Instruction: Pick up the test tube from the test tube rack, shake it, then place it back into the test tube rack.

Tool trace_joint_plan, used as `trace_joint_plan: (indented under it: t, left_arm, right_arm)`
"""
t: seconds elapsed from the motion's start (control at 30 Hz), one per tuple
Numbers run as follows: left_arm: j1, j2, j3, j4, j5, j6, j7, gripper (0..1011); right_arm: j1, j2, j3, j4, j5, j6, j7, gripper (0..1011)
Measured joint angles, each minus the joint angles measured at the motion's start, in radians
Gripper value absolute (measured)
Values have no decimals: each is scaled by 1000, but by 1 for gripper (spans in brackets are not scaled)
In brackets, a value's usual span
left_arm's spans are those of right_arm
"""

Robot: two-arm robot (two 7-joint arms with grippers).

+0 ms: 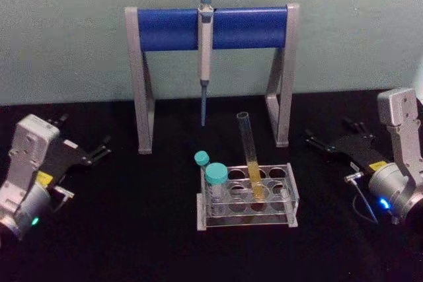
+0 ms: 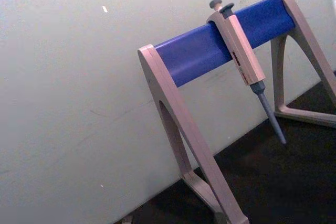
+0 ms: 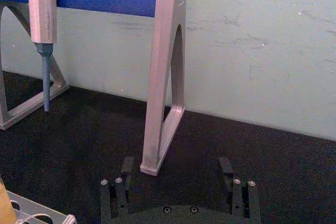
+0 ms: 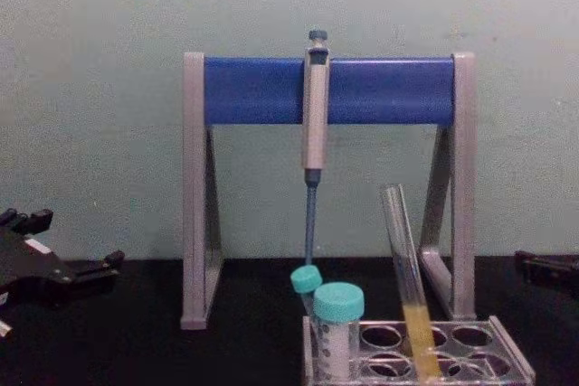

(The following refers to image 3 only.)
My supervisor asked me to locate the silver hexagonal tool, grey tip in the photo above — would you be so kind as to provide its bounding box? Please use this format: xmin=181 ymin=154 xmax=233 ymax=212
xmin=26 ymin=0 xmax=58 ymax=116

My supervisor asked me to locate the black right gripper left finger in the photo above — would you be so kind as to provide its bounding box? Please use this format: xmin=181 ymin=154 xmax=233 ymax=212
xmin=100 ymin=156 xmax=136 ymax=224

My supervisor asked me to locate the plain pale wall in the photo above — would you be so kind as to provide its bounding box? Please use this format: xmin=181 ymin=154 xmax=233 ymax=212
xmin=0 ymin=0 xmax=336 ymax=142

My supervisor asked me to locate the rack with steel bars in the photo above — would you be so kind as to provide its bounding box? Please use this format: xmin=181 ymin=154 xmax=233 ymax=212
xmin=0 ymin=189 xmax=77 ymax=224

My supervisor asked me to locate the grey metal stand frame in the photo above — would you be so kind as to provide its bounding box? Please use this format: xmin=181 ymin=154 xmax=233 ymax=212
xmin=0 ymin=0 xmax=187 ymax=177

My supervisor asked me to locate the black table cloth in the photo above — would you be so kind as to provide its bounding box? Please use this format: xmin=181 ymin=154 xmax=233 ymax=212
xmin=0 ymin=70 xmax=336 ymax=224

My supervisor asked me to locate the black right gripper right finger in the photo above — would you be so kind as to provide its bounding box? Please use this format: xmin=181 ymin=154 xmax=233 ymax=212
xmin=217 ymin=156 xmax=261 ymax=224

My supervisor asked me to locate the brown cardboard piece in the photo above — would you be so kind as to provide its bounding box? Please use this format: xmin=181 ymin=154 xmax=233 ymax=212
xmin=0 ymin=175 xmax=17 ymax=224

